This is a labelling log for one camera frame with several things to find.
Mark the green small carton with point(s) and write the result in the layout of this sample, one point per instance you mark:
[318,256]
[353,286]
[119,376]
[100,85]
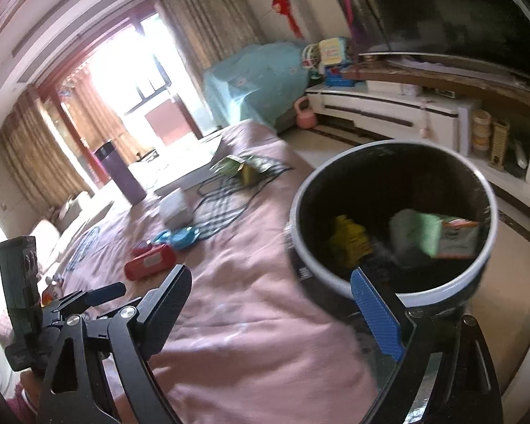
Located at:
[416,234]

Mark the white tv cabinet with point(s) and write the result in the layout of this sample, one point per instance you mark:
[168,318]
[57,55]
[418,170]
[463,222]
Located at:
[426,116]

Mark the red cylindrical can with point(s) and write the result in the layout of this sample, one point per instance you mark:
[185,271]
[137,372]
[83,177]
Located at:
[158,259]

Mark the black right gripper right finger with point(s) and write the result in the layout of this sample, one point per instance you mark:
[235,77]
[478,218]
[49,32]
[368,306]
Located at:
[465,389]

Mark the white tissue pack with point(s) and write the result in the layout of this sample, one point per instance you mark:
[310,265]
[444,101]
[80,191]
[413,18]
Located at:
[175,212]

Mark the brown curtain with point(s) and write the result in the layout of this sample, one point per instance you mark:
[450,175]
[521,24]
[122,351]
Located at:
[208,31]

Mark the green snack wrapper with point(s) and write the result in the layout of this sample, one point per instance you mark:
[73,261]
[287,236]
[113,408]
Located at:
[249,170]

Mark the blue toy hairbrush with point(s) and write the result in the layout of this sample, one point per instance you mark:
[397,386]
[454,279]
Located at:
[179,239]

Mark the white round trash bin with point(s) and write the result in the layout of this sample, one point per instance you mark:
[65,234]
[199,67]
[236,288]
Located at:
[369,185]

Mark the person's left hand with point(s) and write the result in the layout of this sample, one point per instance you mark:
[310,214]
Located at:
[25,402]

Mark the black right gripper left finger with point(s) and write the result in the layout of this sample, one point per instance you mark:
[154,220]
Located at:
[75,387]

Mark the purple thermos bottle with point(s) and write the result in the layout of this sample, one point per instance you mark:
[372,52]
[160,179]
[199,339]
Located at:
[115,166]

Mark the black flat television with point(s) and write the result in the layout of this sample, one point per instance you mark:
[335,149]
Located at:
[489,35]

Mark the teal covered furniture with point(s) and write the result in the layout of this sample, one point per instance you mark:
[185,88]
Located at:
[259,82]

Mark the pink tablecloth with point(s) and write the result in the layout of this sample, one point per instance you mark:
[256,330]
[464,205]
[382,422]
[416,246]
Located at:
[249,346]

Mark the pink kettlebell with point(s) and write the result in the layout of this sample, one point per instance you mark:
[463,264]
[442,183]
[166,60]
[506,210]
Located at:
[306,118]

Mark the yellow snack wrapper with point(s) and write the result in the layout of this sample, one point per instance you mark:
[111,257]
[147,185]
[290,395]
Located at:
[349,243]

